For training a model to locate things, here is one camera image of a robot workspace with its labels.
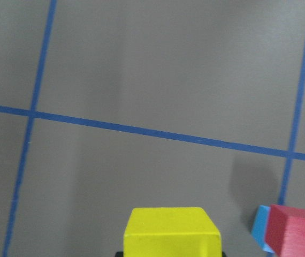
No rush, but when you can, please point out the yellow block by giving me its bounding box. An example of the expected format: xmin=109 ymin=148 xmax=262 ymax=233
xmin=123 ymin=207 xmax=223 ymax=256

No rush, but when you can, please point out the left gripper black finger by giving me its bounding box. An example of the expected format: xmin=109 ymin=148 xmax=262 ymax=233
xmin=115 ymin=251 xmax=124 ymax=257

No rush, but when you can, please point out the brown paper table cover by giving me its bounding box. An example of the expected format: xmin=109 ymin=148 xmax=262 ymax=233
xmin=0 ymin=1 xmax=305 ymax=256

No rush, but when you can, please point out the blue block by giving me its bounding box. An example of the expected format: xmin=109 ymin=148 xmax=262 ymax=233
xmin=251 ymin=205 xmax=274 ymax=254

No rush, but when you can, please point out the red block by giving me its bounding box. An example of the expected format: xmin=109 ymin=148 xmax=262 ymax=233
xmin=265 ymin=205 xmax=305 ymax=257

